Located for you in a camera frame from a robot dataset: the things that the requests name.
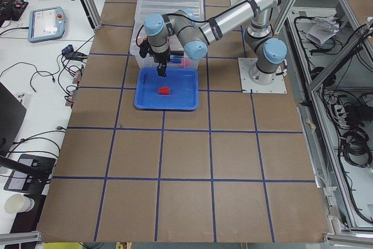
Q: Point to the white paper cup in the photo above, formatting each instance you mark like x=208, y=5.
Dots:
x=18, y=203

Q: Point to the black laptop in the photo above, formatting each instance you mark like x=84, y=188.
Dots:
x=12, y=114

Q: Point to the teach pendant tablet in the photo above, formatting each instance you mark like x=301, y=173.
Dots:
x=46, y=24

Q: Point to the blue plastic tray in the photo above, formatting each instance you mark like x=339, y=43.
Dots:
x=177, y=91

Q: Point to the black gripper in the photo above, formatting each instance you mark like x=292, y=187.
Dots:
x=161, y=59

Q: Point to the clear plastic storage box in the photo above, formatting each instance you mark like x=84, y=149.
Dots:
x=178, y=57

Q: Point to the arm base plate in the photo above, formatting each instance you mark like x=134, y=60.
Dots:
x=255, y=81

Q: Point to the red block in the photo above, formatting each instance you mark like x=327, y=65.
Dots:
x=164, y=91

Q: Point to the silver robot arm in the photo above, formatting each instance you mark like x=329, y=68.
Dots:
x=195, y=36

